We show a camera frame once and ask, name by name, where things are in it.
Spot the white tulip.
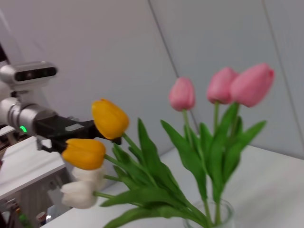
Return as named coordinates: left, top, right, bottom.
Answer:
left=72, top=165, right=205, bottom=224
left=60, top=181, right=209, bottom=228

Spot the white paper cup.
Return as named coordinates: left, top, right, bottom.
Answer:
left=35, top=211, right=48, bottom=225

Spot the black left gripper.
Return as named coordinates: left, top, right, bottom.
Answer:
left=35, top=114, right=123, bottom=153

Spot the yellow tulip with open bloom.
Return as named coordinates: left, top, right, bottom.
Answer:
left=92, top=98, right=212, bottom=226

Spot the yellow tulip with short stem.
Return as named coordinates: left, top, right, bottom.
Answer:
left=62, top=138, right=209, bottom=226

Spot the pink tulip with leaning stem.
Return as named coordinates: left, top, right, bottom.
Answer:
left=161, top=76, right=214, bottom=228

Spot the pink tulip with long leaf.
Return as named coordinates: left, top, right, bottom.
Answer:
left=211, top=63, right=275, bottom=226

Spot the clear glass vase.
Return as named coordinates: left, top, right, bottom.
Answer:
left=182, top=198, right=236, bottom=228

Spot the pink tulip with straight stem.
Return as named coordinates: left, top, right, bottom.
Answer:
left=199, top=66, right=239, bottom=226

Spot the white side table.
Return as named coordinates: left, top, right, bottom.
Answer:
left=0, top=136, right=73, bottom=228

